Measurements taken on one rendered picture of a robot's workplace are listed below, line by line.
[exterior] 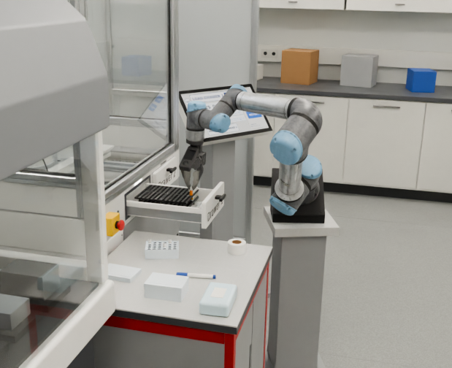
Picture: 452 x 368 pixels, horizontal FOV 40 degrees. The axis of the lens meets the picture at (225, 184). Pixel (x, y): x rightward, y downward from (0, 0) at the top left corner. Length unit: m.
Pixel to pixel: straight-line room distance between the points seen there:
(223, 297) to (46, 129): 0.84
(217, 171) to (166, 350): 1.60
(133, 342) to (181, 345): 0.16
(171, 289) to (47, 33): 0.92
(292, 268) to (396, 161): 2.81
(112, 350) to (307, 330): 1.10
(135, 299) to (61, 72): 0.86
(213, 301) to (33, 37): 0.96
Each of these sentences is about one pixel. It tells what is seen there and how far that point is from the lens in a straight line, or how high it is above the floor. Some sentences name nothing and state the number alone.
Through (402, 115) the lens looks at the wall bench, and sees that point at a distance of 5.31.
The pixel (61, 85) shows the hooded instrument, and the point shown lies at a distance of 1.46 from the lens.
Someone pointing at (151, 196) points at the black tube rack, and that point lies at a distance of 2.56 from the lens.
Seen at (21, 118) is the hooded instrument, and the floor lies 1.47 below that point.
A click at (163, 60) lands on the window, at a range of 2.87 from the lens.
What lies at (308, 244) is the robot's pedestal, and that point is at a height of 0.66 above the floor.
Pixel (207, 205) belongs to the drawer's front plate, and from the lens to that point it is 2.41.
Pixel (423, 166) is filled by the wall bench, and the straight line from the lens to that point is 5.42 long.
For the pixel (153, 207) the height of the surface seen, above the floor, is 0.88.
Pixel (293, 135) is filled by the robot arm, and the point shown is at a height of 1.25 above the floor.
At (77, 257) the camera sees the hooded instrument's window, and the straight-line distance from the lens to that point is 1.64.
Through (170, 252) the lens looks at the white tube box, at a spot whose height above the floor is 0.79.
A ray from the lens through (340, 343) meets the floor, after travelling 3.31.
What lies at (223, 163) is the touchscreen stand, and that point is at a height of 0.78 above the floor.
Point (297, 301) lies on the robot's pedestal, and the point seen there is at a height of 0.39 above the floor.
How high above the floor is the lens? 1.73
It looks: 18 degrees down
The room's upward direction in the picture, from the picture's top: 1 degrees clockwise
